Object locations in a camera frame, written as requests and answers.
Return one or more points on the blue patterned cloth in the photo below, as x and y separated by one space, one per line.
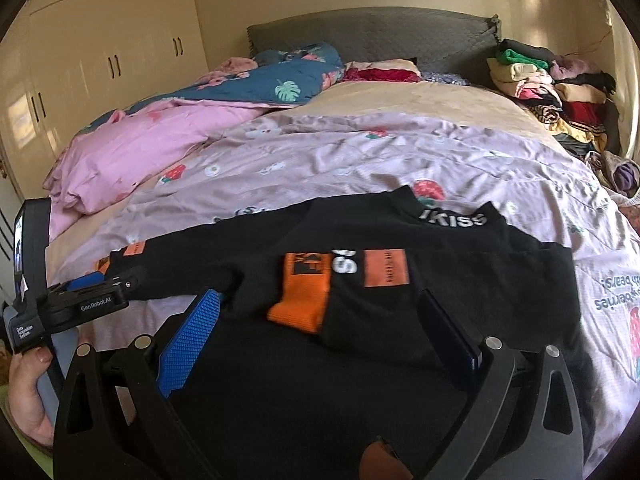
445 78

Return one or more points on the cream curtain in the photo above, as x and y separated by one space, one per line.
625 60

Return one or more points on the beige bed sheet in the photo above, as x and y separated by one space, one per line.
410 105

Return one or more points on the colourful patterned cloth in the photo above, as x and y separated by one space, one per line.
632 217

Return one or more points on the purple and white garment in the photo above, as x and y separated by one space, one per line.
620 175

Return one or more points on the person's left hand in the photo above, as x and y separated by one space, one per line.
27 395

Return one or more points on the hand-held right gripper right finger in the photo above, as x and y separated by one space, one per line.
450 332

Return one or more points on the pile of folded clothes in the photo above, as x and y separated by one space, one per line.
545 90

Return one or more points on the pink fuzzy cloth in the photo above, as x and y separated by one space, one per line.
232 66

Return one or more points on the cream wardrobe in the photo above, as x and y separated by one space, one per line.
100 35

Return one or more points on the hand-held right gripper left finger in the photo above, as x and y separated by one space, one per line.
192 340

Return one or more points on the cream pillow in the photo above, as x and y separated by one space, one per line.
380 64

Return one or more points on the grey padded headboard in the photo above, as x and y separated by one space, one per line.
375 35

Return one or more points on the blue floral quilt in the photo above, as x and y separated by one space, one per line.
250 85

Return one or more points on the pink printed blanket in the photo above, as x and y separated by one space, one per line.
350 160

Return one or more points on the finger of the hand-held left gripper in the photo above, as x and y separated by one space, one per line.
122 280
85 281

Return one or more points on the red cloth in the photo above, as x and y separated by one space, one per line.
380 75

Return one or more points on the black shirt with orange patches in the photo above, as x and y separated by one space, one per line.
400 240

